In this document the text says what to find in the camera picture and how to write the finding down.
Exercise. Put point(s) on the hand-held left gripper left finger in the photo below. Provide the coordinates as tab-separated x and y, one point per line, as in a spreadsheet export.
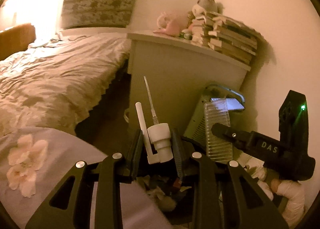
137	154

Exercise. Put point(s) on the stack of books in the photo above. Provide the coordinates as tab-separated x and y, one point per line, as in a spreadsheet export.
232	41

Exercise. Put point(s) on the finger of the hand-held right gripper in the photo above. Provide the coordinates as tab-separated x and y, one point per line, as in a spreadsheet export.
230	135

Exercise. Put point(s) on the clear plastic tray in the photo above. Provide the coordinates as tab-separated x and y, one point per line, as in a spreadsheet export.
215	114

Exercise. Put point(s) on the white plastic nozzle device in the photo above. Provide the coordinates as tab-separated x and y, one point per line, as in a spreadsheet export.
160	139

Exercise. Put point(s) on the pale green cabinet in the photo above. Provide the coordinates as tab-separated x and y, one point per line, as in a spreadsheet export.
175	69

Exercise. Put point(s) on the brown padded headboard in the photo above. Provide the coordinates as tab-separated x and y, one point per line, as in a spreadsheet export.
15	39

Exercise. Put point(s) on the green box appliance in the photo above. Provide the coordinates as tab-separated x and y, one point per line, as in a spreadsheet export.
197	119

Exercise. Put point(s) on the bed with white duvet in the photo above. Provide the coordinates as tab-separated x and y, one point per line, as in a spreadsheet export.
62	74

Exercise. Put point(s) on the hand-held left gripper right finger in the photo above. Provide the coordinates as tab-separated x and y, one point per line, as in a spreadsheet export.
178	154

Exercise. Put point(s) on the small pink plush toy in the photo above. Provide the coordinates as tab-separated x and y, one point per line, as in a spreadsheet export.
170	25

